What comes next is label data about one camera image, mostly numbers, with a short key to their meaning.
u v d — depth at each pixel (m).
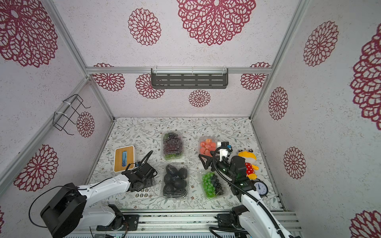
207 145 1.00
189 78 0.93
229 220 0.74
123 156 0.94
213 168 0.67
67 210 0.42
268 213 0.47
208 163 0.67
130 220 0.76
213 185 0.81
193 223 0.75
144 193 0.83
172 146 0.95
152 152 0.78
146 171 0.69
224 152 0.67
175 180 0.80
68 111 0.78
